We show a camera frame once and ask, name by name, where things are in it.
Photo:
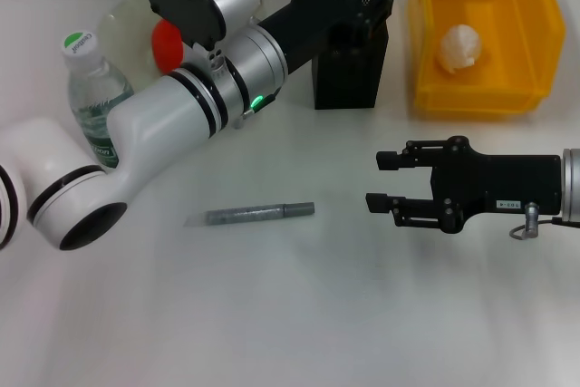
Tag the black mesh pen holder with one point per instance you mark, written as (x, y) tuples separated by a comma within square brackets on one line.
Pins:
[(349, 83)]

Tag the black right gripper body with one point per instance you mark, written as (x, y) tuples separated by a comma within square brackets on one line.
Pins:
[(498, 183)]

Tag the yellow plastic bin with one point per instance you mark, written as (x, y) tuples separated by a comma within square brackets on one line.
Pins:
[(498, 92)]

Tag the white paper ball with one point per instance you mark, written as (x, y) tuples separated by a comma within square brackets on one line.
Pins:
[(460, 47)]

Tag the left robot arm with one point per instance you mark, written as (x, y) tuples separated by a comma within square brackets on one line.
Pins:
[(158, 115)]

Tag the grey glitter pen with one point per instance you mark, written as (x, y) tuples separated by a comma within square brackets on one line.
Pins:
[(254, 214)]

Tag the clear green-label water bottle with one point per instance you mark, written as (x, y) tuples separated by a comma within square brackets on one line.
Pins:
[(90, 88)]

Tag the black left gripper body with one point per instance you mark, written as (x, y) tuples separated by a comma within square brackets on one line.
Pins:
[(317, 20)]

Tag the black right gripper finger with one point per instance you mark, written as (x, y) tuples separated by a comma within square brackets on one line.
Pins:
[(389, 160), (377, 202)]

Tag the pale green glass plate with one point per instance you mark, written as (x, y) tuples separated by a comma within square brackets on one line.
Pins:
[(127, 38)]

